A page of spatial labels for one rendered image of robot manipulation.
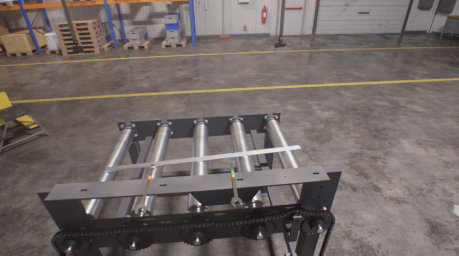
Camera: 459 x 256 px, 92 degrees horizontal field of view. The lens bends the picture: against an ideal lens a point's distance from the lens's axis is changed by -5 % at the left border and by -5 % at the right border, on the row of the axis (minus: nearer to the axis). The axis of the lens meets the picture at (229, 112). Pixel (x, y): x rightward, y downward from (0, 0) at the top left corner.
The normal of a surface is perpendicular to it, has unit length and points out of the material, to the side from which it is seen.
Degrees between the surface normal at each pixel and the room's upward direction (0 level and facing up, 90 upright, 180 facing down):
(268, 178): 0
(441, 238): 0
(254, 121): 90
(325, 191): 90
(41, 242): 0
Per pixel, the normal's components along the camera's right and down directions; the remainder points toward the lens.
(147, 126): 0.08, 0.48
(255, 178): -0.02, -0.88
